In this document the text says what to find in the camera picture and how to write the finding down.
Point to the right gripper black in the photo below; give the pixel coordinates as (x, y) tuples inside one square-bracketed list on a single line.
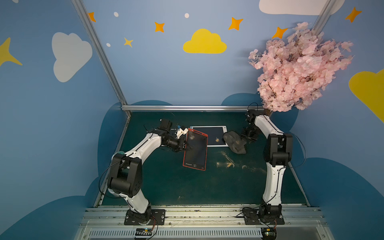
[(245, 137)]

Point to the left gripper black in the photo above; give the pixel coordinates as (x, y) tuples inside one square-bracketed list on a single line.
[(183, 144)]

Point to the grey blue wiping cloth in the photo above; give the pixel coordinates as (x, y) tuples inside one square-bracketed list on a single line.
[(235, 142)]

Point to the red framed drawing tablet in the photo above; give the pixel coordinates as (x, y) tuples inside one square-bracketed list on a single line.
[(195, 156)]

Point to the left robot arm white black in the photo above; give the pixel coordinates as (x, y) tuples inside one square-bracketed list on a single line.
[(125, 177)]

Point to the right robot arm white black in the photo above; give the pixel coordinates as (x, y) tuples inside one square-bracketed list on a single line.
[(277, 155)]

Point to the pink cherry blossom tree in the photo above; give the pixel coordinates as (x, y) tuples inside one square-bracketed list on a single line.
[(298, 70)]

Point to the left controller board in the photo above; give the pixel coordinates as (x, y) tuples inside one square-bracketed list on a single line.
[(143, 233)]

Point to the controller board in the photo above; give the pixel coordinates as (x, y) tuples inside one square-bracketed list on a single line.
[(268, 234), (143, 233)]

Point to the right controller board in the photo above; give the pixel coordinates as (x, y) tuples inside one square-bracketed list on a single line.
[(268, 234)]

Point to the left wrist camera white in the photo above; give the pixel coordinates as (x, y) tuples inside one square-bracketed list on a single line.
[(181, 131)]

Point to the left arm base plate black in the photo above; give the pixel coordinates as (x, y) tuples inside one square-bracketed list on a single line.
[(156, 217)]

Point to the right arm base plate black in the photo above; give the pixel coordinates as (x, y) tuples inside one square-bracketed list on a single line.
[(256, 217)]

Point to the aluminium mounting rail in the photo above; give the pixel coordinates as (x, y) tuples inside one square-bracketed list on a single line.
[(204, 222)]

